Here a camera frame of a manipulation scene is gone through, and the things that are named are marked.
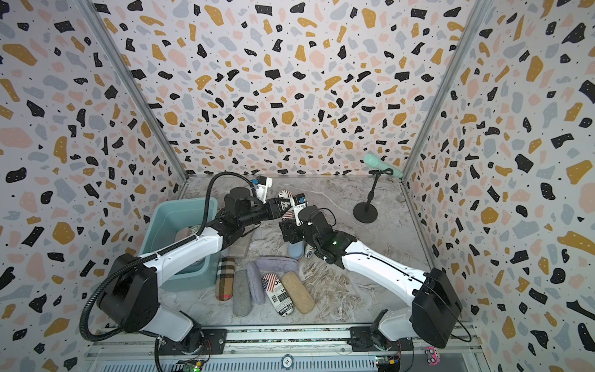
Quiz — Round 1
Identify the newspaper flag case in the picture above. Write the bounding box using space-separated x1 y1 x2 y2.
262 273 294 317
304 246 315 258
277 189 294 220

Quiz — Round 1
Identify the grey-beige glasses case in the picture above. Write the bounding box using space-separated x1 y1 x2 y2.
228 232 254 259

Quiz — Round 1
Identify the teal plastic storage box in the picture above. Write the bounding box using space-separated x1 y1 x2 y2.
139 198 221 292

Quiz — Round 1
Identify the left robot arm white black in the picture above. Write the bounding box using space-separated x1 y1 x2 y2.
80 186 297 352

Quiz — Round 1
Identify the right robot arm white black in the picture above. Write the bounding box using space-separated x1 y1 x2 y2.
279 206 462 348

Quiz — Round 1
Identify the plaid tartan glasses case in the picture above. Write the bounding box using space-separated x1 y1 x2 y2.
215 257 236 302

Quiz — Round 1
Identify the light blue felt case right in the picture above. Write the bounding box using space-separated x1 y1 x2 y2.
288 241 305 260

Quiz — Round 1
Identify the purple felt case horizontal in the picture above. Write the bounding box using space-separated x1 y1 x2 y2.
255 257 298 273

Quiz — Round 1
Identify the green microphone on black stand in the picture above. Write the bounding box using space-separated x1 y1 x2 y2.
352 153 404 224

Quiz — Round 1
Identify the newspaper flag case front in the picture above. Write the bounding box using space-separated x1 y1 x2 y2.
262 273 294 317

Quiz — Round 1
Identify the tan felt case front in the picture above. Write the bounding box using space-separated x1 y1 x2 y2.
280 271 315 314

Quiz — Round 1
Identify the purple felt case diagonal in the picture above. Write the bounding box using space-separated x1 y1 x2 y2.
246 261 267 305

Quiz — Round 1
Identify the grey felt case front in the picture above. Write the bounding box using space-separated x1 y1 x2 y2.
232 270 253 318

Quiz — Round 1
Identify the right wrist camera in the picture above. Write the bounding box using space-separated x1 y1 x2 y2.
292 194 308 215

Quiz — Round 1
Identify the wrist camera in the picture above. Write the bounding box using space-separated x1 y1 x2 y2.
253 175 273 202
292 194 308 215

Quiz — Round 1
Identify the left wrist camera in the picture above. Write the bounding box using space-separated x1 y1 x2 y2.
253 175 273 202

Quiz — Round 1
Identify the pink toy car on rail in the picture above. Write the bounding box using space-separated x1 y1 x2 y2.
424 347 441 366

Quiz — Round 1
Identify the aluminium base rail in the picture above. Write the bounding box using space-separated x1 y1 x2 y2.
81 324 490 371

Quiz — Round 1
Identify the black corrugated cable conduit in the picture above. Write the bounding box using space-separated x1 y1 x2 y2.
78 171 254 343

